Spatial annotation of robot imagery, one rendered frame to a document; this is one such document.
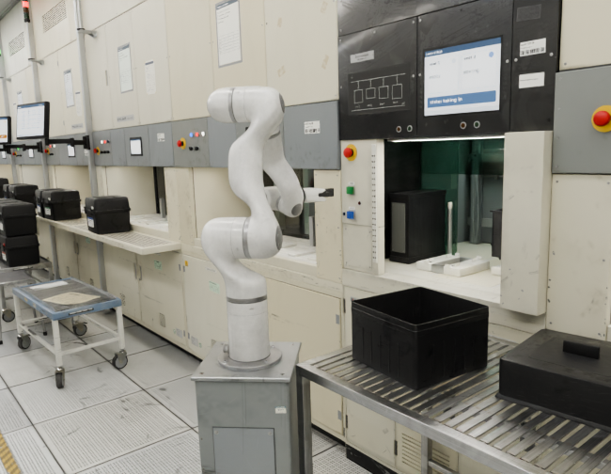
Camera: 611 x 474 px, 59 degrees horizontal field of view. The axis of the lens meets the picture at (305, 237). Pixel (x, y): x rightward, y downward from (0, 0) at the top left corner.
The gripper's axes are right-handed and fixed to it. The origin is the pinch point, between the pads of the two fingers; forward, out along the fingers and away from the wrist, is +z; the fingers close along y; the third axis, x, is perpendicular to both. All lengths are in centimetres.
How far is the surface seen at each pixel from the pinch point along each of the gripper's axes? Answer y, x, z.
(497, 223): 47, -13, 43
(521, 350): 91, -34, -19
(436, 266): 28, -31, 31
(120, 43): -228, 94, 12
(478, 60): 58, 42, 12
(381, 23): 17, 61, 12
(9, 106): -600, 79, 13
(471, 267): 39, -31, 39
